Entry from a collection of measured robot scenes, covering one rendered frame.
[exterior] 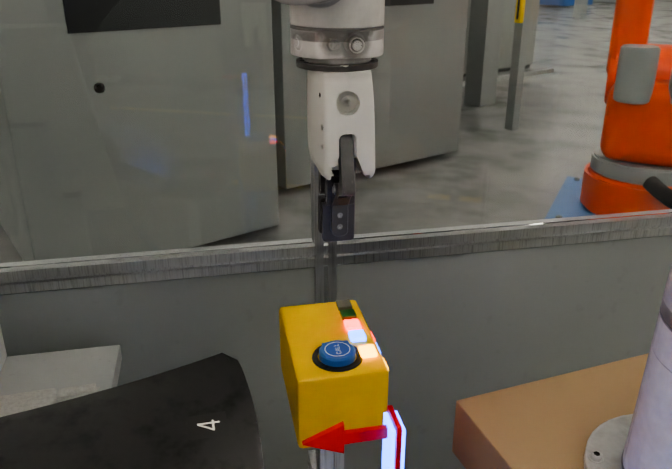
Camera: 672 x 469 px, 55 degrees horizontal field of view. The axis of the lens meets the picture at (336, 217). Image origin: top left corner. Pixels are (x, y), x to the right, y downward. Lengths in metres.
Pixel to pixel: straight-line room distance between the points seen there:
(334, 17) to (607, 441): 0.51
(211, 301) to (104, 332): 0.19
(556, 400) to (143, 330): 0.72
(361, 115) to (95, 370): 0.72
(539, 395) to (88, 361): 0.72
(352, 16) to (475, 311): 0.86
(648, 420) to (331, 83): 0.42
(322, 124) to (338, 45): 0.07
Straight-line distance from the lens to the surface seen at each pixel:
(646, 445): 0.70
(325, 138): 0.57
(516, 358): 1.43
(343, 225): 0.63
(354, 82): 0.57
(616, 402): 0.85
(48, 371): 1.17
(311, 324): 0.79
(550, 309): 1.40
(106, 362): 1.16
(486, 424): 0.77
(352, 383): 0.71
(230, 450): 0.47
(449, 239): 1.23
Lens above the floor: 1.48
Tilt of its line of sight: 22 degrees down
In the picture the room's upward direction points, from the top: straight up
